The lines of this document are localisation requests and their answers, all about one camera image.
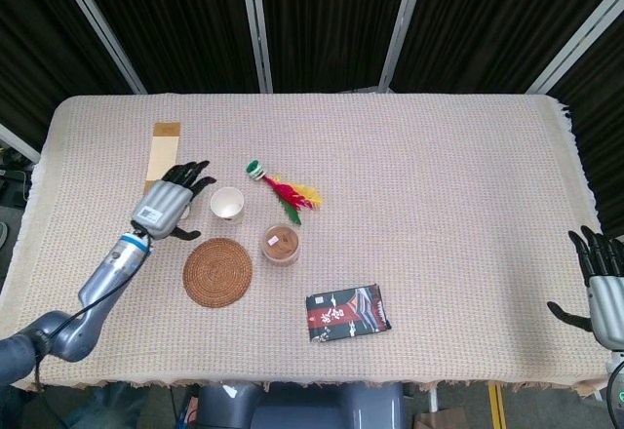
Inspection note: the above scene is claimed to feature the black printed snack packet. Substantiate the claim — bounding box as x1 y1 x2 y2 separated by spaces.
305 284 393 343

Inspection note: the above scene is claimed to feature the dark folding screen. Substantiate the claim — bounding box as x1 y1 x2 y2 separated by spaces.
0 0 624 243

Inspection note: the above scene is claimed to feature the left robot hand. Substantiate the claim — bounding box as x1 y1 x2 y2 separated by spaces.
130 159 217 245

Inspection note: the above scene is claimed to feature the beige woven tablecloth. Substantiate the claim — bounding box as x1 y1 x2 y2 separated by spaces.
0 91 605 396

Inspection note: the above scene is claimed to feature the feather shuttlecock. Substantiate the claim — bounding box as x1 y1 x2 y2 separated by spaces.
245 159 324 226

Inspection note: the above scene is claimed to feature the white paper cup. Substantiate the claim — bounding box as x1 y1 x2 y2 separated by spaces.
210 186 245 227

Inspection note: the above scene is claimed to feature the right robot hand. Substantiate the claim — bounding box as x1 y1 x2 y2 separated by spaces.
546 225 624 351

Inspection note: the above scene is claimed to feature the flat wooden board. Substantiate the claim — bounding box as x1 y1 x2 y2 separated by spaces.
142 122 183 191

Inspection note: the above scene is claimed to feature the brown lidded cup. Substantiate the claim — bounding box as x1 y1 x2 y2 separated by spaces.
260 223 302 269

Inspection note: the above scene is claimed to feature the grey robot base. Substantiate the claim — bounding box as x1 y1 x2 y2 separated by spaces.
196 368 407 429

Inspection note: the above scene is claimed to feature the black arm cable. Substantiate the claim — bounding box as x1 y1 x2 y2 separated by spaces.
29 223 153 380

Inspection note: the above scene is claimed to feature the round woven coaster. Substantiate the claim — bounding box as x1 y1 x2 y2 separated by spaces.
182 237 254 309

